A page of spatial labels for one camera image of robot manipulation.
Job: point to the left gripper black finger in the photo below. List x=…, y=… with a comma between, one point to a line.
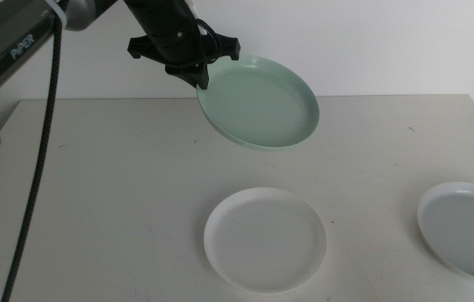
x=203, y=79
x=186, y=73

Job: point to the light grey shallow bowl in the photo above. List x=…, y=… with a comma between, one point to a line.
x=467, y=235

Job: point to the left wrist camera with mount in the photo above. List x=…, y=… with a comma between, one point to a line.
x=190, y=6

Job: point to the white shallow bowl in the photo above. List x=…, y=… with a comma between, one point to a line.
x=266, y=241

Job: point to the pale green shallow bowl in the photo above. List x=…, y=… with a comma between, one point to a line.
x=262, y=105

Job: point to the left robot arm silver black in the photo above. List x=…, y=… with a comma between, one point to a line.
x=10, y=46

